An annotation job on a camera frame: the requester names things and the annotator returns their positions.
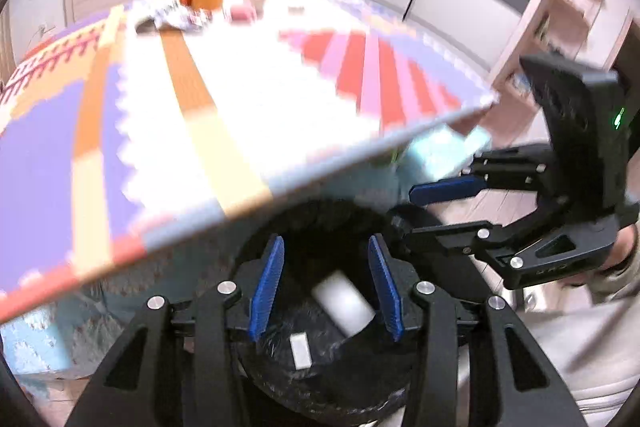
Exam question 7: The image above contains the person's light grey clothing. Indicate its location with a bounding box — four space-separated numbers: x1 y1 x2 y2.
515 289 640 415

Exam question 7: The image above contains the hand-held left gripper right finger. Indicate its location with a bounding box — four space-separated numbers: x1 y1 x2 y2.
367 234 588 427

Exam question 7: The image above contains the black trash bin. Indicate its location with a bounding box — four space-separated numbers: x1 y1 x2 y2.
232 199 496 427

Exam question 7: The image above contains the colourful foam mat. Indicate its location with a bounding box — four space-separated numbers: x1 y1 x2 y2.
0 0 501 324

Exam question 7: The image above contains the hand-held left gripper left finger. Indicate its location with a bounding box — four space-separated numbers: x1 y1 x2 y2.
65 234 286 427

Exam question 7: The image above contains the small white paper scrap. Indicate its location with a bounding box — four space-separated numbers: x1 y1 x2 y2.
290 333 314 369

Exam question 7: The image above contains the crumpled patterned wrapper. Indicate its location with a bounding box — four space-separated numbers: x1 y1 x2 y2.
150 4 212 34

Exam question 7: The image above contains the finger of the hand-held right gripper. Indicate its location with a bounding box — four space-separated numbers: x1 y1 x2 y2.
391 205 615 291
409 144 570 206

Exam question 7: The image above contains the small pink packet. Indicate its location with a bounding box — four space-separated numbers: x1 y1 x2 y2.
227 4 259 24

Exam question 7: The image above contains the person's right hand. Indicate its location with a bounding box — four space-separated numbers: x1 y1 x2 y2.
602 226 640 281

